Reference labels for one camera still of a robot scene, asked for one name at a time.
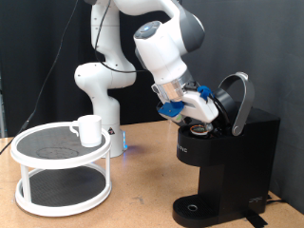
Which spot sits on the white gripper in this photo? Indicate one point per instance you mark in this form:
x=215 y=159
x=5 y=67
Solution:
x=199 y=107

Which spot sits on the black Keurig coffee machine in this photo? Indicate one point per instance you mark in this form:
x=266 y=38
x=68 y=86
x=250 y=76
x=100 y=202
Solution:
x=240 y=164

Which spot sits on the white mug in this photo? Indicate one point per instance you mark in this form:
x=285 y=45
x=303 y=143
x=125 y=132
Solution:
x=90 y=131

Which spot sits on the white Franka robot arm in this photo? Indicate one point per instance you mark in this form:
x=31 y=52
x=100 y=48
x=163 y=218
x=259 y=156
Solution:
x=161 y=50

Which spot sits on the black tape strip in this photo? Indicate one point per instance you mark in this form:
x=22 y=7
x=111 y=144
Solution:
x=256 y=220

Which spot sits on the white two-tier turntable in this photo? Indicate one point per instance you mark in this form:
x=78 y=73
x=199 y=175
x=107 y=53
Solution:
x=60 y=161

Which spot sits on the wrist camera on blue mount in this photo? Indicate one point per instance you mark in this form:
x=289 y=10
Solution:
x=171 y=109

